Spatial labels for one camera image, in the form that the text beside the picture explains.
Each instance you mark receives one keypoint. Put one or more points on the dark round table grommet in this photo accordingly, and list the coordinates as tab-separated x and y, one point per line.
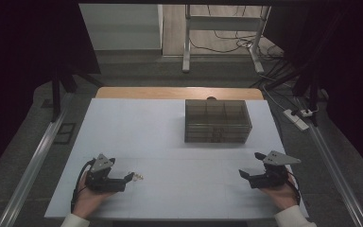
211	98

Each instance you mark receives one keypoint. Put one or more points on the white cabinet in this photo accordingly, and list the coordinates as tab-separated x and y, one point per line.
123	28

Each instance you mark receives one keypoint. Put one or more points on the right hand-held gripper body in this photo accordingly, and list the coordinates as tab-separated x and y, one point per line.
275	175

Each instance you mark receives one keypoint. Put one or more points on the small white object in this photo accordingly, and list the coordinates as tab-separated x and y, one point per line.
137	177

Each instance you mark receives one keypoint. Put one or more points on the black floor plate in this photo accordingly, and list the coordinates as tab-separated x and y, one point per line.
64	126

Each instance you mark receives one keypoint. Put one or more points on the black metal stand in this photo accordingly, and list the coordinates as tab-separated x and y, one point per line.
312	94
55	94

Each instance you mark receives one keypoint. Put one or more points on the white power strip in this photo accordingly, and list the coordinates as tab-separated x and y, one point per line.
296	121

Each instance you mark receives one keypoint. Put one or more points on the aluminium floor rail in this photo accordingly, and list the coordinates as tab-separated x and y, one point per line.
334	164
34	164

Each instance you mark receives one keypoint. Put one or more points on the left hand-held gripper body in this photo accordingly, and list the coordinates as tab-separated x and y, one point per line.
99	164

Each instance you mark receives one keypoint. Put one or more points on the dark curtain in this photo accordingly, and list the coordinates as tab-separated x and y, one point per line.
19	63
353	63

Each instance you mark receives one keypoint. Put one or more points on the person's right hand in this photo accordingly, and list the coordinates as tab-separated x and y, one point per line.
280	195

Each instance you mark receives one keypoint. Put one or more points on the white plug adapter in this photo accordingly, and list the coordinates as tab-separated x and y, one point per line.
307	112

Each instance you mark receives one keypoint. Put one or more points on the white metal desk frame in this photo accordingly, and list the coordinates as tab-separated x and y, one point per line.
186	47

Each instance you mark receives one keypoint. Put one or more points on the person's left hand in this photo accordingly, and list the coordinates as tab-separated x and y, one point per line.
88	201

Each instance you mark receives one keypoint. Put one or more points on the white table cover board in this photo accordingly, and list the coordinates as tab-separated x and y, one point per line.
138	126

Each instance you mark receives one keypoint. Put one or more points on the wooden table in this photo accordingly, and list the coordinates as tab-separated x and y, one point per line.
154	93

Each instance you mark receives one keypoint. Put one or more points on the smoky transparent drawer box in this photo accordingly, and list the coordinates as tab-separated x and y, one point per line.
217	121

